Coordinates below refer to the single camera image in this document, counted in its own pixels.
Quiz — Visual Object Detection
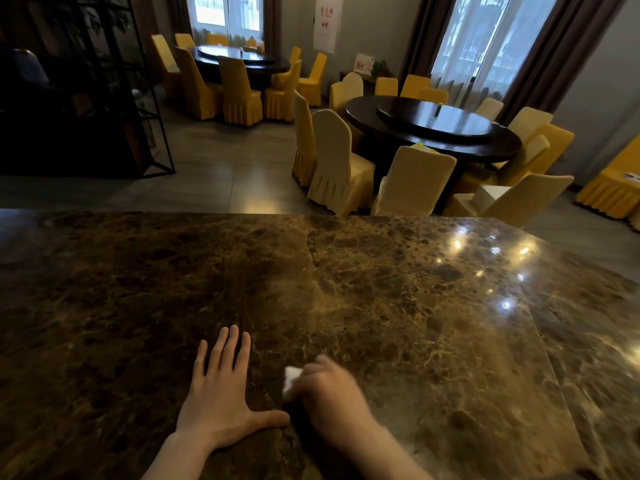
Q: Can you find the group of yellow covered chairs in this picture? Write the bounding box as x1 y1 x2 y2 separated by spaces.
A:
150 33 329 128
291 72 576 229

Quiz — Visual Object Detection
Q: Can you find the white hanging wall poster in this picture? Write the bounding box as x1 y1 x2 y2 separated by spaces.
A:
313 0 345 55

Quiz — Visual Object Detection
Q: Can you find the dark low sideboard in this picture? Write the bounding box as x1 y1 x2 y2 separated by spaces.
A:
339 70 397 97

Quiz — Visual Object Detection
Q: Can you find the dark green potted plant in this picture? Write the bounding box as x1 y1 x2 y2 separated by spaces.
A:
30 0 132 38

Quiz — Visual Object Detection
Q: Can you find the wide window with sheer curtain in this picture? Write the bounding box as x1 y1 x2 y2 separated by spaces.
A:
430 0 561 111

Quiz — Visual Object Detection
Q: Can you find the black metal shelf rack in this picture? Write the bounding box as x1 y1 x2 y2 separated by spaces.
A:
0 0 177 179

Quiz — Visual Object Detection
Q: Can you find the small round dark dining table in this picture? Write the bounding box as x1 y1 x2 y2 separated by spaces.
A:
191 45 292 91

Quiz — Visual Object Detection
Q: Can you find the person's left hand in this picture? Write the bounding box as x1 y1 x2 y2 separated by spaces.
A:
175 325 291 450

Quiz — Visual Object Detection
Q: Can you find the large round dark dining table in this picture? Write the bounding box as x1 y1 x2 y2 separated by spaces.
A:
345 95 524 195

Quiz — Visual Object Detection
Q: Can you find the large dark round turntable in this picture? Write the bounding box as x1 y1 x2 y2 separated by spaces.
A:
376 99 494 141

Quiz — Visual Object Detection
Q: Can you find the white tissue wad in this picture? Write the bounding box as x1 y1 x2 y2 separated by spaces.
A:
282 366 304 395

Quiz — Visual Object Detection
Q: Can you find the yellow skirted table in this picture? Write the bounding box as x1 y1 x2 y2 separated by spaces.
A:
574 135 640 220

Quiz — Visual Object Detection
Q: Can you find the person's left forearm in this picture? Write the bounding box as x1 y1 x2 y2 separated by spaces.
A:
141 431 214 480

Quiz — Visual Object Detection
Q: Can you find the person's right hand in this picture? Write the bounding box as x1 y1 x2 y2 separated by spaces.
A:
282 355 375 444

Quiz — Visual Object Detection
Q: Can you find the person's right forearm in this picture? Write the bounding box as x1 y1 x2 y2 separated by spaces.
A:
320 420 434 480

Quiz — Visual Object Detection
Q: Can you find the brown curtain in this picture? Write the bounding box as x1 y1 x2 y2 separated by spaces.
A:
262 0 282 59
496 0 632 126
398 0 459 91

